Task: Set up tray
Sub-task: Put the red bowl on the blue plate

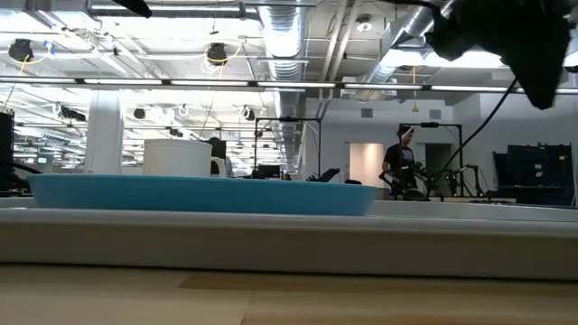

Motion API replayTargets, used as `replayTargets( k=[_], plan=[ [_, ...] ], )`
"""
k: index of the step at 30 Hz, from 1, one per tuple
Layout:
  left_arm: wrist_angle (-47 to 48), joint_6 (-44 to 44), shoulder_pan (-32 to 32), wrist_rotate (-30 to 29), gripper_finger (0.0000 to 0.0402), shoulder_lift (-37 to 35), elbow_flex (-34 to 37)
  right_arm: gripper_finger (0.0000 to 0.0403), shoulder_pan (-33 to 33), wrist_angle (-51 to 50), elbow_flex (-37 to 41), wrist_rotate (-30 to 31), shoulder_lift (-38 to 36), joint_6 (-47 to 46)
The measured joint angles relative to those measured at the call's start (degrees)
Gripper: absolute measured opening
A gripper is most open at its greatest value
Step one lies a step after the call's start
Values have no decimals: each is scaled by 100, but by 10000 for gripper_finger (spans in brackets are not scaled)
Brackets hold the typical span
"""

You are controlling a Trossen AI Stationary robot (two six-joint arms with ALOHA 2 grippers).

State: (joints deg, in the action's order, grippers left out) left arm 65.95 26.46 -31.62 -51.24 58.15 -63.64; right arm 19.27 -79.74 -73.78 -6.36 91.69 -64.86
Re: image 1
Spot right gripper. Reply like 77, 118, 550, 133
424, 0, 573, 111

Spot white mug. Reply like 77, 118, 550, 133
143, 138, 227, 178

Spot blue round plate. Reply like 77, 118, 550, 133
27, 173, 379, 217

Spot grey plastic tray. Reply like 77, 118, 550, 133
0, 197, 578, 281

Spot black monitor bank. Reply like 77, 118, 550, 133
492, 144, 575, 207

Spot black ceiling device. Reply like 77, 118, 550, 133
206, 42, 228, 67
7, 38, 35, 63

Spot white pillar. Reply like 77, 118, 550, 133
84, 89, 126, 175

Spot person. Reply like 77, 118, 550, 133
381, 125, 428, 198

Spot black computer monitor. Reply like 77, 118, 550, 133
208, 137, 228, 176

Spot long ceiling light bar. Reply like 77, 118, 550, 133
0, 77, 578, 95

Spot black upright panel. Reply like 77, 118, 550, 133
0, 110, 14, 193

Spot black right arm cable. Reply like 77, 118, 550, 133
431, 77, 519, 184

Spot black metal frame rig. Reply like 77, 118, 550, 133
254, 116, 322, 181
398, 122, 464, 198

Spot silver ventilation duct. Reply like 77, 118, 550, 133
360, 0, 455, 85
257, 0, 309, 136

